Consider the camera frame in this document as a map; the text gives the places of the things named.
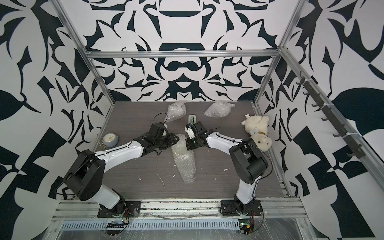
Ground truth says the bubble wrap sheet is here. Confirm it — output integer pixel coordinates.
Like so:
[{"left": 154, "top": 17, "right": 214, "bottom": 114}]
[
  {"left": 171, "top": 134, "right": 196, "bottom": 184},
  {"left": 166, "top": 102, "right": 187, "bottom": 123},
  {"left": 204, "top": 102, "right": 236, "bottom": 118}
]

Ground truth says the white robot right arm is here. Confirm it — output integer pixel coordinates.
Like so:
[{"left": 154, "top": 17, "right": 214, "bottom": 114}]
[{"left": 185, "top": 122, "right": 269, "bottom": 206}]

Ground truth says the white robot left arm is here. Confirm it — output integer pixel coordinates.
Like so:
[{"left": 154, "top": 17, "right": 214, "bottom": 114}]
[{"left": 63, "top": 123, "right": 180, "bottom": 214}]

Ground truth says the white teddy bear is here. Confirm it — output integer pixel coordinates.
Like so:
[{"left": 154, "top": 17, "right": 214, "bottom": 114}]
[{"left": 242, "top": 115, "right": 272, "bottom": 152}]

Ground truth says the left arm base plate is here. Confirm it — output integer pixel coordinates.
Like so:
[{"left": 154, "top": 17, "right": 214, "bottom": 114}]
[{"left": 97, "top": 201, "right": 142, "bottom": 218}]

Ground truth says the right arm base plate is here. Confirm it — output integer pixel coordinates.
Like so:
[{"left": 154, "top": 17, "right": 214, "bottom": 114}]
[{"left": 219, "top": 199, "right": 263, "bottom": 217}]

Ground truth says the black wall hook rail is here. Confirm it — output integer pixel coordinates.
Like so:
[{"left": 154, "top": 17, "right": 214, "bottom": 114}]
[{"left": 297, "top": 72, "right": 367, "bottom": 159}]

